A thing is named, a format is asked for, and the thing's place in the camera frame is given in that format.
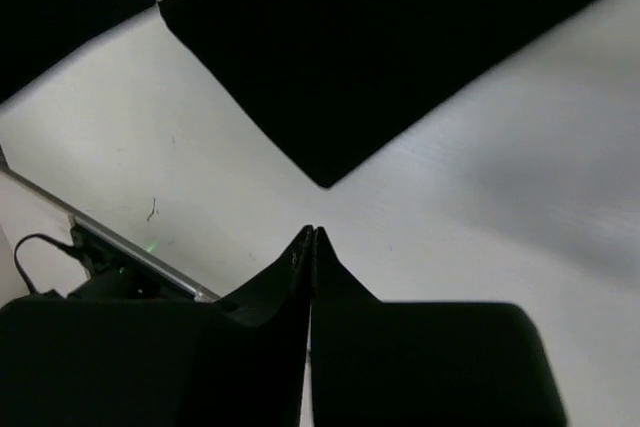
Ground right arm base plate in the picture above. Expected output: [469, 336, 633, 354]
[65, 216, 201, 304]

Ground black skirt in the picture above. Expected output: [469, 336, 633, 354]
[160, 0, 597, 188]

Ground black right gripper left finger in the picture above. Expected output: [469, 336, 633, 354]
[1, 226, 314, 426]

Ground aluminium table edge rail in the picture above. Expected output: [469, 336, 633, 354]
[1, 155, 220, 302]

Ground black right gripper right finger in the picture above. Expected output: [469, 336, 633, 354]
[311, 229, 568, 426]

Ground black thin base cable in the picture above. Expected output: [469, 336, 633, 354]
[13, 232, 86, 296]

